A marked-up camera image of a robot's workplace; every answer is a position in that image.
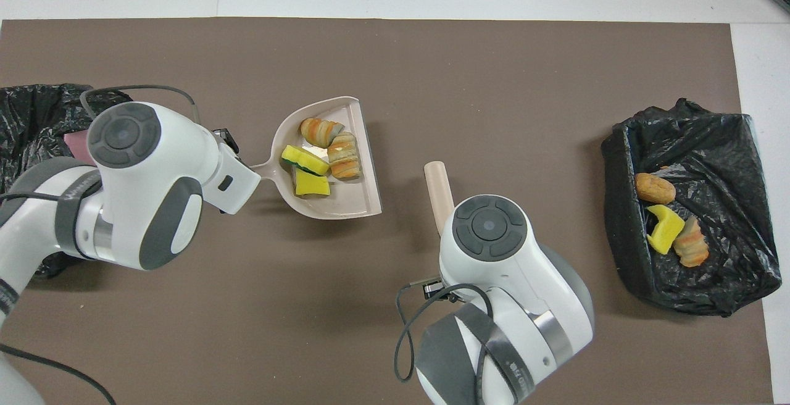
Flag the narrow yellow sponge piece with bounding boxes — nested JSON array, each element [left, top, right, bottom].
[[293, 167, 331, 198]]

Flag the brown bread roll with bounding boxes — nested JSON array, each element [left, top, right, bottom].
[[635, 172, 678, 205]]

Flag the black garbage bag over pink box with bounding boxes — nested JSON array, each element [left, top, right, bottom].
[[0, 83, 134, 279]]

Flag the long pale striped croissant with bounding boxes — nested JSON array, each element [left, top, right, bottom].
[[299, 117, 346, 149]]

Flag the short tan croissant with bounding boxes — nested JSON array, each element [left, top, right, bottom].
[[326, 132, 362, 180]]

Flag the brown table mat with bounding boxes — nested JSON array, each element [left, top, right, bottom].
[[0, 17, 776, 405]]

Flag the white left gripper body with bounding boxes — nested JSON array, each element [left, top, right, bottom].
[[209, 141, 262, 215]]

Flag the black garbage bag lined bin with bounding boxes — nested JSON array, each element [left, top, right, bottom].
[[602, 98, 783, 317]]

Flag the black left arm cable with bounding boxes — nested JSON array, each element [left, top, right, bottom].
[[0, 84, 240, 405]]

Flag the beige hand brush black bristles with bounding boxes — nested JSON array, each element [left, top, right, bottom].
[[423, 161, 456, 237]]

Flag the wide yellow sponge piece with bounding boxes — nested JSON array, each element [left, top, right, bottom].
[[281, 144, 331, 177]]

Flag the pink box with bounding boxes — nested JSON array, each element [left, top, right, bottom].
[[63, 132, 93, 160]]

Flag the beige plastic dustpan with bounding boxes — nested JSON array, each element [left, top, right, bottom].
[[250, 96, 383, 220]]

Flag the notched yellow sponge piece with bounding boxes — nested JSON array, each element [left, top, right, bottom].
[[646, 204, 686, 256]]

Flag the pale flaky pastry piece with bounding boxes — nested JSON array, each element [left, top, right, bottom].
[[673, 215, 710, 268]]

